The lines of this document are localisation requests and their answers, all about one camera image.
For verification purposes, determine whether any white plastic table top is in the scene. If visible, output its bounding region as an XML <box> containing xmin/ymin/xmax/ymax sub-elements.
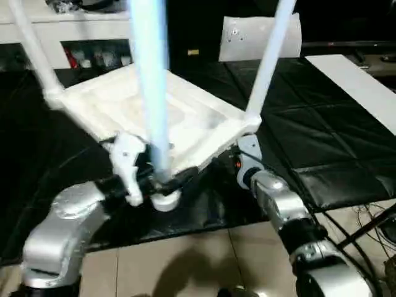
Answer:
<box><xmin>45</xmin><ymin>64</ymin><xmax>263</xmax><ymax>214</ymax></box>

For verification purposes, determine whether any white plastic seat panel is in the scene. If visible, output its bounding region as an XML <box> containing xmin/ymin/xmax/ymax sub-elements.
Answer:
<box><xmin>218</xmin><ymin>14</ymin><xmax>303</xmax><ymax>62</ymax></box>

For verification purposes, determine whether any black cabinet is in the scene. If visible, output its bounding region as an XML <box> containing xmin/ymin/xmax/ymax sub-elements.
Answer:
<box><xmin>168</xmin><ymin>0</ymin><xmax>279</xmax><ymax>62</ymax></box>

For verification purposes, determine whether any white flat board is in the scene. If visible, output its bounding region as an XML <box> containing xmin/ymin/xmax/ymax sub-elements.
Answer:
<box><xmin>304</xmin><ymin>54</ymin><xmax>396</xmax><ymax>137</ymax></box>

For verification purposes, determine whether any black metal stand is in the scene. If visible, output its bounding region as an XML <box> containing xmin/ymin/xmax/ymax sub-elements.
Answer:
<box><xmin>337</xmin><ymin>210</ymin><xmax>396</xmax><ymax>248</ymax></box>

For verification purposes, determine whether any white cabinet with glass doors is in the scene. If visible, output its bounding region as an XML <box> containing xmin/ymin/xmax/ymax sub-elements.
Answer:
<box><xmin>0</xmin><ymin>0</ymin><xmax>137</xmax><ymax>71</ymax></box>

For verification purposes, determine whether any black rod with red mark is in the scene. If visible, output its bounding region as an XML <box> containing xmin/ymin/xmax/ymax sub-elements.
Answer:
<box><xmin>301</xmin><ymin>41</ymin><xmax>396</xmax><ymax>48</ymax></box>

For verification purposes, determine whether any dark helmet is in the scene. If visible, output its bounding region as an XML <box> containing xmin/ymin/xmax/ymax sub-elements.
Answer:
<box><xmin>77</xmin><ymin>0</ymin><xmax>118</xmax><ymax>9</ymax></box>

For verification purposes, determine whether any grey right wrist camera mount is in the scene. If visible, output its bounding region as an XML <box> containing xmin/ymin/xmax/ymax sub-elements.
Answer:
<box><xmin>236</xmin><ymin>134</ymin><xmax>264</xmax><ymax>188</ymax></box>

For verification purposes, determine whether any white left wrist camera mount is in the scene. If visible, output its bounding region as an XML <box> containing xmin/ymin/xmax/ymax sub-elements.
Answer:
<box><xmin>110</xmin><ymin>132</ymin><xmax>147</xmax><ymax>207</ymax></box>

